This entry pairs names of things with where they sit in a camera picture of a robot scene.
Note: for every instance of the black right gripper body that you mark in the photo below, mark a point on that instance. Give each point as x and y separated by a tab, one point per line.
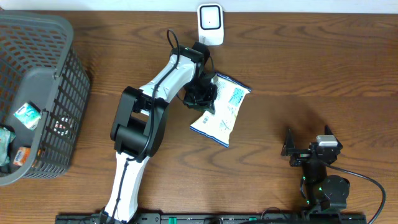
301	157

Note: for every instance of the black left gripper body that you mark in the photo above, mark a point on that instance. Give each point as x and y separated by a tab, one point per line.
203	98

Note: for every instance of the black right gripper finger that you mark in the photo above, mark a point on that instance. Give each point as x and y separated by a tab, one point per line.
331	139
288	147

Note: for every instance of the white blue snack bag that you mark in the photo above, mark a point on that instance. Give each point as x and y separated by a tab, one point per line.
219	125

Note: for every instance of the green white round tin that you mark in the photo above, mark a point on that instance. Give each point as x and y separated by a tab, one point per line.
63	126

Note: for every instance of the teal Kleenex tissue pack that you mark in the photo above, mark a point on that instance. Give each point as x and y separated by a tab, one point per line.
28	116

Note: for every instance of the orange Kleenex tissue pack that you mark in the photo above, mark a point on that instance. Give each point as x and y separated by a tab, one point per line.
21	156

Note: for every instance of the teal snack packet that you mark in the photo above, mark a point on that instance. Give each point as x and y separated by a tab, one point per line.
7	137

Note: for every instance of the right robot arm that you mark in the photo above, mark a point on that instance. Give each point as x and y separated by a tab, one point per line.
325	194

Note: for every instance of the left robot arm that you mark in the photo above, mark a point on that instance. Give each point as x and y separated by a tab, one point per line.
139	125

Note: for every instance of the white barcode scanner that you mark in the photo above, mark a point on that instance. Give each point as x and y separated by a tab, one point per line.
210	24

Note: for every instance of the grey plastic shopping basket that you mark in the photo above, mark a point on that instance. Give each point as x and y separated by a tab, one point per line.
39	66

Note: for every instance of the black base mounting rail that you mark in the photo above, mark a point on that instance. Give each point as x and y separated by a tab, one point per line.
156	218

